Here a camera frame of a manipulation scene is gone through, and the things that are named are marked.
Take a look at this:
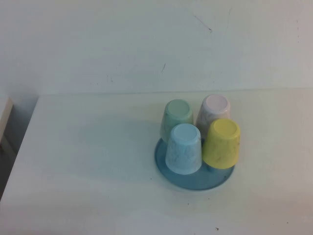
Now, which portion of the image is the light blue marbled plastic cup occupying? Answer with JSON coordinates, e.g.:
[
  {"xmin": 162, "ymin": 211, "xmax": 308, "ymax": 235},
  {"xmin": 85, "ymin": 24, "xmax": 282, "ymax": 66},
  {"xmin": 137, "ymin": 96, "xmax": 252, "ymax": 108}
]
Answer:
[{"xmin": 165, "ymin": 123, "xmax": 203, "ymax": 176}]

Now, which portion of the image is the green marbled plastic cup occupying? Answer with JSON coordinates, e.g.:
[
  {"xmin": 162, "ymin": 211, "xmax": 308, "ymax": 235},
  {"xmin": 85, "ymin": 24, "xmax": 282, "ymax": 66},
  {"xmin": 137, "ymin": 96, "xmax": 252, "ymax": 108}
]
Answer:
[{"xmin": 160, "ymin": 99, "xmax": 194, "ymax": 145}]

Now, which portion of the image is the pink marbled plastic cup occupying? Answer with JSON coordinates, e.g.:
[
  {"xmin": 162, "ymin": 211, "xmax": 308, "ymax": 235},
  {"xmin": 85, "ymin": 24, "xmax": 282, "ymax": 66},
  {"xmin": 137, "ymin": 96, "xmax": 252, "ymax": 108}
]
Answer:
[{"xmin": 195, "ymin": 94, "xmax": 231, "ymax": 134}]

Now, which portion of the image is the yellow marbled plastic cup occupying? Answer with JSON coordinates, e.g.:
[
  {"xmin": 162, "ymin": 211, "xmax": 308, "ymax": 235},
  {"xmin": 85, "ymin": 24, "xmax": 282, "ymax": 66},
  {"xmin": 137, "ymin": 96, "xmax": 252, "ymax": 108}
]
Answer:
[{"xmin": 201, "ymin": 118, "xmax": 241, "ymax": 170}]

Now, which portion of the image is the blue cup stand with posts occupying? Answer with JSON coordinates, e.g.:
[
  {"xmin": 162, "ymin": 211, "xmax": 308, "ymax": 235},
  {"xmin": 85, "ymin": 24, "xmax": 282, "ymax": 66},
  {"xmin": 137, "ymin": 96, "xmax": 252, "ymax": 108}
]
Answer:
[{"xmin": 154, "ymin": 137, "xmax": 235, "ymax": 191}]

